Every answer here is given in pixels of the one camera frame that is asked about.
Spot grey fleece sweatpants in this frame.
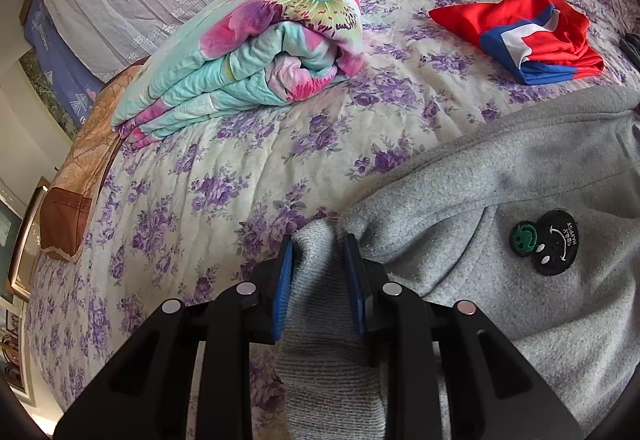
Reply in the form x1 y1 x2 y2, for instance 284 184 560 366
277 85 639 439

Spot blue patterned pillow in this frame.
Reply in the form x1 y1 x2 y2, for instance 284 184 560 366
23 0 104 127

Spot wooden framed picture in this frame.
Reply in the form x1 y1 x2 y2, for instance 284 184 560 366
6 178 50 303

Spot folded red blue shorts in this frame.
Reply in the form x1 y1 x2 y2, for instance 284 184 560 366
428 0 604 85

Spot brown orange folded blanket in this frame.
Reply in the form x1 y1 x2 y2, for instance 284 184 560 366
40 59 145 263

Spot purple floral bedspread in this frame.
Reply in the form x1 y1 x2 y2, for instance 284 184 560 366
26 0 639 439

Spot dark blue clothes pile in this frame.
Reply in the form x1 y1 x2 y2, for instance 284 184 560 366
620 33 640 69

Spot folded turquoise floral quilt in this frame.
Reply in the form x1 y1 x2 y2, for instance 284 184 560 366
111 0 364 149

